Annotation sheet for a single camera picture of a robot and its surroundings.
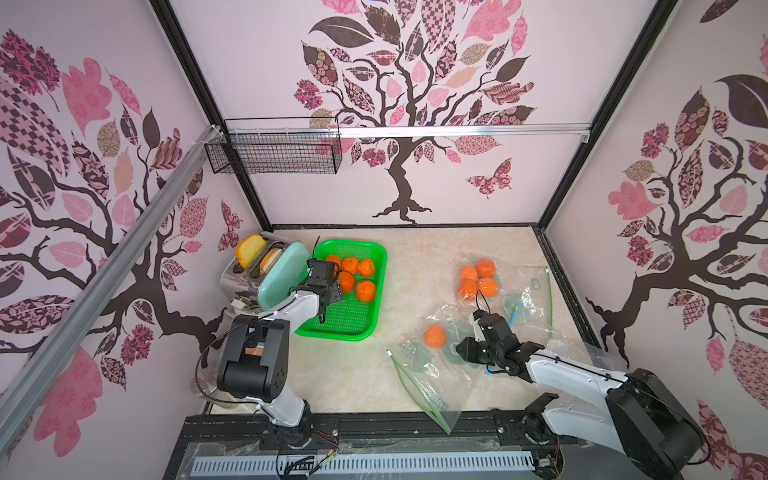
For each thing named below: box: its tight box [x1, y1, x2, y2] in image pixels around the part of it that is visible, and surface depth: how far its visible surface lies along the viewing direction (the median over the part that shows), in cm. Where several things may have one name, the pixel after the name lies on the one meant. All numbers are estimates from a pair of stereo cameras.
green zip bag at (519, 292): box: [456, 255, 553, 331], surface depth 99 cm
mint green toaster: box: [220, 231, 310, 314], surface depth 87 cm
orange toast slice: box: [260, 248, 283, 276], surface depth 87 cm
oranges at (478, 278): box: [458, 258, 498, 301], surface depth 102 cm
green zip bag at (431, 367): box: [388, 305, 482, 435], surface depth 81 cm
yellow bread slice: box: [236, 234, 267, 269], surface depth 89 cm
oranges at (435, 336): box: [424, 324, 447, 349], surface depth 87 cm
